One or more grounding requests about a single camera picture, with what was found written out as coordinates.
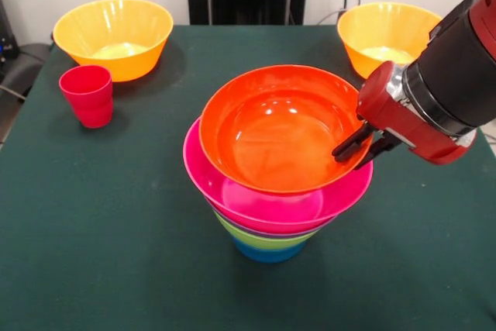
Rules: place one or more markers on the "grey office chair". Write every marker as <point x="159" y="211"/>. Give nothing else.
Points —
<point x="27" y="67"/>

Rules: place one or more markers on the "yellow-orange large bowl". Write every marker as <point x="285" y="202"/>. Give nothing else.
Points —
<point x="368" y="59"/>
<point x="116" y="63"/>

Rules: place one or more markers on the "pink large bowl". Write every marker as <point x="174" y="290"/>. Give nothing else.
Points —
<point x="248" y="207"/>

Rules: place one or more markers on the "black computer equipment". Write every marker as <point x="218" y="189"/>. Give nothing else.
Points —
<point x="7" y="36"/>

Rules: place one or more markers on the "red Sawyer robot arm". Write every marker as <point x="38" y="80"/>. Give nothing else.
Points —
<point x="457" y="67"/>

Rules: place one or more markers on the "large green bowl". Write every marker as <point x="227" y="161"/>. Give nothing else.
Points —
<point x="255" y="242"/>

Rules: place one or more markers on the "red cup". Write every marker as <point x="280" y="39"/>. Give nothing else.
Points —
<point x="91" y="106"/>

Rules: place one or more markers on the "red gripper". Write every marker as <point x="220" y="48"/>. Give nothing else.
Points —
<point x="399" y="121"/>

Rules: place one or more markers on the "blue bowl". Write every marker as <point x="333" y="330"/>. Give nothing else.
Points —
<point x="267" y="255"/>

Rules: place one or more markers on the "dark green tablecloth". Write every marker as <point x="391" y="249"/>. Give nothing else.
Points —
<point x="116" y="269"/>

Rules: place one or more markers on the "orange shallow bowl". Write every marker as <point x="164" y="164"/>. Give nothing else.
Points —
<point x="271" y="137"/>

